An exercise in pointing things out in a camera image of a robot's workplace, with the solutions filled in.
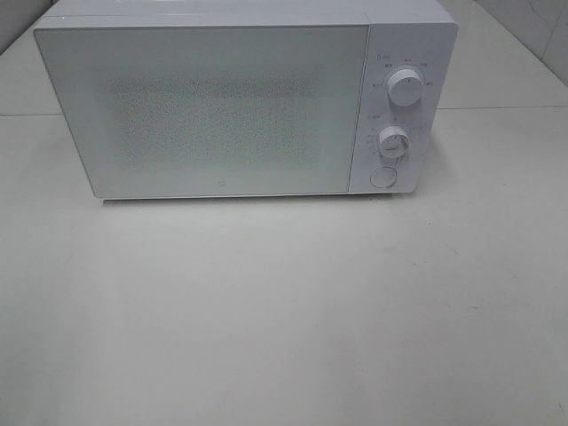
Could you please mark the white round door button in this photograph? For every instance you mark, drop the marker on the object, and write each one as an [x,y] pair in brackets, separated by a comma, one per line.
[383,177]

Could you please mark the white microwave door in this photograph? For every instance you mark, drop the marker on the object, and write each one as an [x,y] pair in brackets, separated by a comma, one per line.
[192,112]

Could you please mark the white microwave knob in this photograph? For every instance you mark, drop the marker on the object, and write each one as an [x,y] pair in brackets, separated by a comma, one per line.
[405,86]
[393,142]

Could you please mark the white microwave oven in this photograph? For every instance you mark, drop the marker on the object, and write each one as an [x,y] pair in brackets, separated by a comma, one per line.
[418,34]

